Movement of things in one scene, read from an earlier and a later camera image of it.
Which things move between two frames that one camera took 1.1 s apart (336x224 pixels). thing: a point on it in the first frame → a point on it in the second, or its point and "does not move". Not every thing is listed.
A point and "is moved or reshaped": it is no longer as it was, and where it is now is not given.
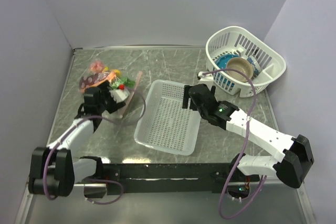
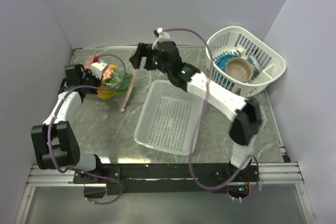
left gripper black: (105, 87) → (88, 73)
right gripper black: (186, 97) → (136, 59)
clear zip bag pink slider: (122, 86) is moved or reshaped
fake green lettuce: (127, 83) is moved or reshaped
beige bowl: (242, 65) does not move
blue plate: (221, 61) does not move
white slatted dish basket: (239, 63) does not move
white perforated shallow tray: (163, 123) does not move
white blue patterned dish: (256, 66) does not move
